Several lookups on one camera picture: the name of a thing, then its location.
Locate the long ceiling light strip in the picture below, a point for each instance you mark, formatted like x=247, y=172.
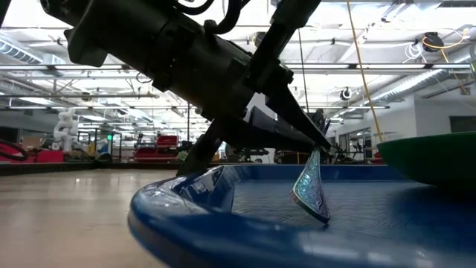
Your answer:
x=56, y=67

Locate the blue plastic tray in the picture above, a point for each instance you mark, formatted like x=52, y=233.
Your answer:
x=260, y=238

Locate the black metal rack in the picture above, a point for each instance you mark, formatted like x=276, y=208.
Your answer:
x=118, y=147

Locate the red tool cabinet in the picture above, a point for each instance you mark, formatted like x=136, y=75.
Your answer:
x=158, y=149

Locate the green plastic plate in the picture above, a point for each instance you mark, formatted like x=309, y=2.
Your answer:
x=427, y=160

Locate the white robot figure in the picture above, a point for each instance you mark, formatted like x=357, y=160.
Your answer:
x=65, y=126

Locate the silver ventilation duct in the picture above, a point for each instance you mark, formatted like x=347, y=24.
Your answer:
x=416, y=83

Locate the red cart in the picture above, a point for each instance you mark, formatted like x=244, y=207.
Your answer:
x=44, y=156

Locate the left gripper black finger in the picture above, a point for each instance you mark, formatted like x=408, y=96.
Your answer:
x=288, y=108
x=260, y=134

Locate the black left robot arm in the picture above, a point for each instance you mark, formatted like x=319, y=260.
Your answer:
x=130, y=37

